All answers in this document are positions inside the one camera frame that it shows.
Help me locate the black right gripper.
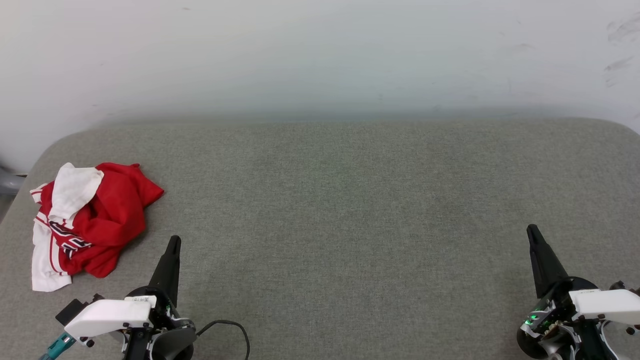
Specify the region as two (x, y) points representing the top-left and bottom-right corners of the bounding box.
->
(516, 224), (599, 360)

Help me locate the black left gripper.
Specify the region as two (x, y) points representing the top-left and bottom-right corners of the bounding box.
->
(124, 235), (193, 360)

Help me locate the red and white basketball jersey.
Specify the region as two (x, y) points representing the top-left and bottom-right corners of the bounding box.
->
(30, 161), (165, 292)

